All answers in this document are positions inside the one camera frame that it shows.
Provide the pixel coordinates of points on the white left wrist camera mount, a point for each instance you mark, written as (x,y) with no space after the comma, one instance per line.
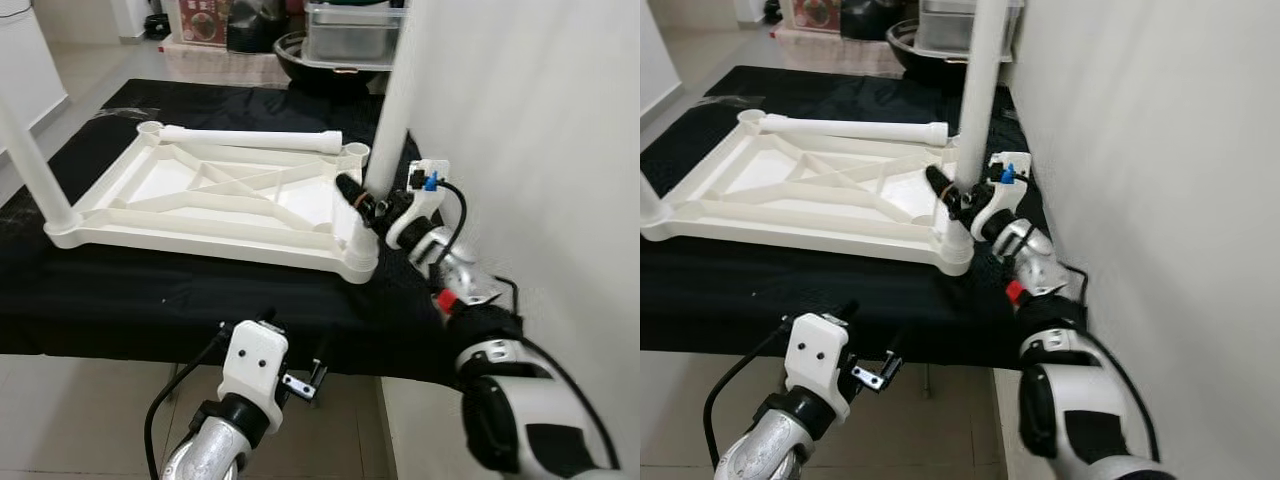
(818,355)
(252,365)

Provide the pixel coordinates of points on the white plastic children table top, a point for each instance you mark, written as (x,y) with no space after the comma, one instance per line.
(800,220)
(200,230)

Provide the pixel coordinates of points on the black tablecloth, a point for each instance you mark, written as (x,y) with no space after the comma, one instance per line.
(760,300)
(150,310)

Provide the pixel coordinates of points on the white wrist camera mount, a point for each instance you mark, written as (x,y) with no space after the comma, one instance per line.
(252,365)
(818,355)
(1005,200)
(425,205)

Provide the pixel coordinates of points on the clear plastic storage box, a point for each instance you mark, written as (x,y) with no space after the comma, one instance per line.
(350,35)
(945,30)

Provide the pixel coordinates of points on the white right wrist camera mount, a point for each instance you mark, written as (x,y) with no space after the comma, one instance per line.
(1005,200)
(425,205)

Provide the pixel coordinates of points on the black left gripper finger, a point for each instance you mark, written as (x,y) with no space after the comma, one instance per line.
(843,310)
(321,370)
(895,358)
(268,315)

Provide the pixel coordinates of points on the red printed carton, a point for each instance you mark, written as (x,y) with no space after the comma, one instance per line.
(815,14)
(203,20)

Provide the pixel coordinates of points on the black floor appliance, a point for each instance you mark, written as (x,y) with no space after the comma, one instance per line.
(158,26)
(773,12)

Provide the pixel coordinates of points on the shiny dark metal pan lid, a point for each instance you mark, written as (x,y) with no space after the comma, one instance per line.
(255,25)
(870,20)

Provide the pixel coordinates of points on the black wok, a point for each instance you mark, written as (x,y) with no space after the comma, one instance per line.
(300,75)
(920,68)

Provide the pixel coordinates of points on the clear tape strip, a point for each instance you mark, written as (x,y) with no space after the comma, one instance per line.
(110,113)

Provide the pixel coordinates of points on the beige woven cloth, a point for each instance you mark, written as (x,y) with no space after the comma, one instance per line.
(220,65)
(835,55)

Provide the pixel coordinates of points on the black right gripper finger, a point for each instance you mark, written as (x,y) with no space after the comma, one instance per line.
(948,192)
(358,200)

